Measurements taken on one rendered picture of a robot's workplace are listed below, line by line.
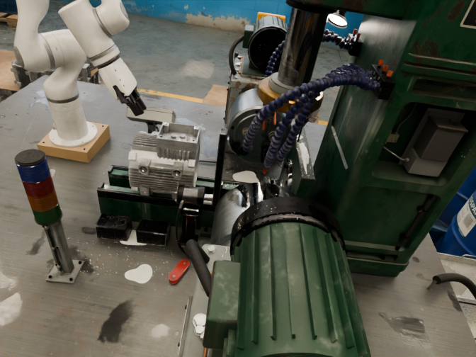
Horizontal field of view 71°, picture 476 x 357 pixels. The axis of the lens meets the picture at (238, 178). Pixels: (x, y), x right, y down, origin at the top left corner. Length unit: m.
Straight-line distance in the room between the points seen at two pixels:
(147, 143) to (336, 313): 0.80
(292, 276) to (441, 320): 0.89
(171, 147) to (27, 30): 0.63
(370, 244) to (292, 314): 0.77
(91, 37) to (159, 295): 0.73
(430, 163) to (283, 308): 0.68
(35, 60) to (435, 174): 1.29
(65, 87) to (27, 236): 0.56
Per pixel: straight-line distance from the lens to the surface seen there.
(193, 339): 0.59
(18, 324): 1.09
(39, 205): 0.92
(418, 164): 0.98
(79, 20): 1.04
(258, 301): 0.43
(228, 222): 0.79
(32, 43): 1.37
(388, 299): 1.22
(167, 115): 1.30
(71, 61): 1.43
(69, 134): 1.55
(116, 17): 1.02
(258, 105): 1.23
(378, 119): 0.85
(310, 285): 0.42
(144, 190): 1.09
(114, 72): 1.04
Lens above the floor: 1.69
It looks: 38 degrees down
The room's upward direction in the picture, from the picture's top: 9 degrees clockwise
